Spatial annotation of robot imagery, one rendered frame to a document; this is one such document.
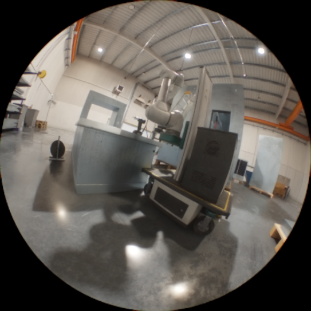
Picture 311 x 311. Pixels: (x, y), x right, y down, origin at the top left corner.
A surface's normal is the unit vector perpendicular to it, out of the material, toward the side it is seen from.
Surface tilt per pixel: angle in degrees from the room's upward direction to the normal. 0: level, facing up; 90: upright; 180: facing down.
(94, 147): 90
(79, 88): 90
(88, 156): 90
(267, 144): 90
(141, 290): 0
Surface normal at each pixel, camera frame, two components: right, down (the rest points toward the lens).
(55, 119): 0.68, 0.25
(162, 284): 0.28, -0.96
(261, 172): -0.87, -0.22
